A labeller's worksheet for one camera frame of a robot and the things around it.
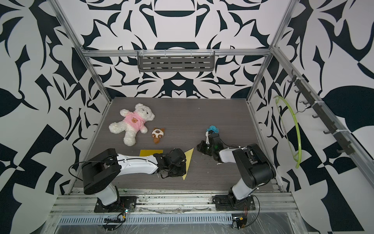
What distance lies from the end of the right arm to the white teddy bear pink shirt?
413 millimetres

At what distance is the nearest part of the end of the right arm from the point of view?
0.71m

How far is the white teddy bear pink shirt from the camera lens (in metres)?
0.91
